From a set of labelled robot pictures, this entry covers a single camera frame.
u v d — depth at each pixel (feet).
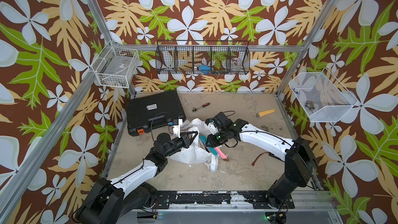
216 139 2.39
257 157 2.90
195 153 2.55
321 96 2.65
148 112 3.32
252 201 2.43
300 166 1.47
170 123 2.34
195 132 2.50
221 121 2.18
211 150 2.62
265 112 3.55
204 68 3.12
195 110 3.56
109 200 1.34
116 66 2.82
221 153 2.59
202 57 3.23
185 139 2.26
